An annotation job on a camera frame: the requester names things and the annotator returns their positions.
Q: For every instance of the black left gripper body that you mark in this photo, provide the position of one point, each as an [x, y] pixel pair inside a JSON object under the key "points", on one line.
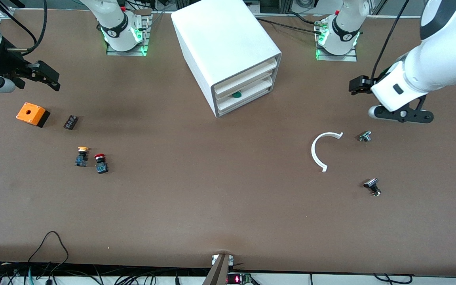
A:
{"points": [[379, 77]]}

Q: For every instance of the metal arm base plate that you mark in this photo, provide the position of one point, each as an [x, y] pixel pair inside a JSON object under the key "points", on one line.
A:
{"points": [[113, 52], [350, 58]]}

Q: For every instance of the yellow push button switch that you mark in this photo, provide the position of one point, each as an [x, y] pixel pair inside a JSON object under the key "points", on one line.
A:
{"points": [[81, 160]]}

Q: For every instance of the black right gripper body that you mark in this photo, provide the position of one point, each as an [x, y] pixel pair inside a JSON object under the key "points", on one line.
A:
{"points": [[1, 62]]}

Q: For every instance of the red push button switch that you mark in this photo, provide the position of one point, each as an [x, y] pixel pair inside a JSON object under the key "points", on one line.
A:
{"points": [[101, 167]]}

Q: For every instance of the white drawer cabinet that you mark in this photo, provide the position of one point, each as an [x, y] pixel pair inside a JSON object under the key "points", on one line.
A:
{"points": [[220, 35]]}

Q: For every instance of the black headed metal button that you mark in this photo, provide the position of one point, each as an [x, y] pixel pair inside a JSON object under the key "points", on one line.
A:
{"points": [[371, 183]]}

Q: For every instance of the orange box with black base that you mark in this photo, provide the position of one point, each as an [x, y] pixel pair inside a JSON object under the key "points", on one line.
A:
{"points": [[22, 114]]}

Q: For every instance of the dark cylindrical capacitor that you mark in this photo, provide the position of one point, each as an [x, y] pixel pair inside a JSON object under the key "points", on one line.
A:
{"points": [[71, 122]]}

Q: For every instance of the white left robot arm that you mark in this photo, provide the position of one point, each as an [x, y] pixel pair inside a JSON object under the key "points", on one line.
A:
{"points": [[441, 59]]}

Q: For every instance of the white curved plastic arc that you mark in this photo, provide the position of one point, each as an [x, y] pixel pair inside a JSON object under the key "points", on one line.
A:
{"points": [[312, 152]]}

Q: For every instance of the circuit board with red display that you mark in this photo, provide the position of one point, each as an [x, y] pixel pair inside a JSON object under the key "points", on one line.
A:
{"points": [[238, 279]]}

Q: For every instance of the small silver metal part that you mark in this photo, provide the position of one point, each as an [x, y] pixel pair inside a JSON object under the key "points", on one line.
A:
{"points": [[365, 136]]}

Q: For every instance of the white plastic drawer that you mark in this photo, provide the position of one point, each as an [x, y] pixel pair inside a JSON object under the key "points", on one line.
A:
{"points": [[247, 99], [247, 75], [247, 86]]}

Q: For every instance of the brown wooden bar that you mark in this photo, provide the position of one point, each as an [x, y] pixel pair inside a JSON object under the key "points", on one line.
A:
{"points": [[217, 273]]}

